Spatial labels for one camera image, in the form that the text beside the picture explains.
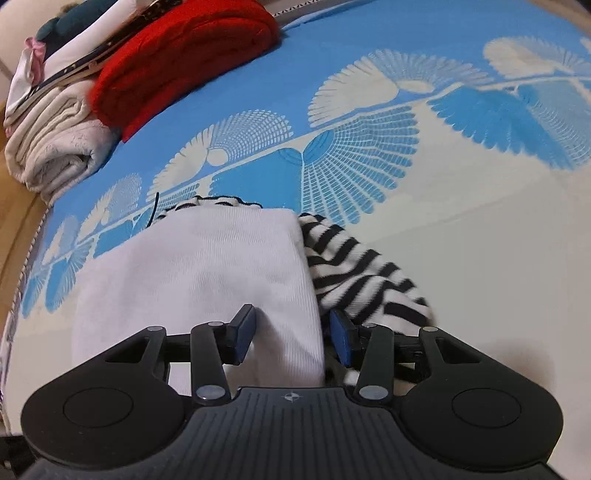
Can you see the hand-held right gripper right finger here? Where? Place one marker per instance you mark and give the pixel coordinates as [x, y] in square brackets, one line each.
[339, 337]

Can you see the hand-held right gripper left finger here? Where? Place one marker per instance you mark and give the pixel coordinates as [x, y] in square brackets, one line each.
[247, 332]

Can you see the striped hooded top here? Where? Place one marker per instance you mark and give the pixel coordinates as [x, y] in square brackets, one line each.
[207, 267]

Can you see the white folded quilt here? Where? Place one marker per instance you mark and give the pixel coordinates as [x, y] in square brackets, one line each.
[55, 143]

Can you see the red folded blanket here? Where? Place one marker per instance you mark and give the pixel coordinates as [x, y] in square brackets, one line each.
[184, 60]

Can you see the folded white and pink linens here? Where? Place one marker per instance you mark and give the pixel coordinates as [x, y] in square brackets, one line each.
[92, 64]

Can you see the white and pink garment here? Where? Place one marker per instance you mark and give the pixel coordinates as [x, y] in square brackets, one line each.
[23, 83]

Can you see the folded white sheet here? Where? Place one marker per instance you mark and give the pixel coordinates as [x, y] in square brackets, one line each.
[97, 32]

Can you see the teal shark plush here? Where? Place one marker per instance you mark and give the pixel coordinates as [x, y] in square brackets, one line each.
[69, 23]

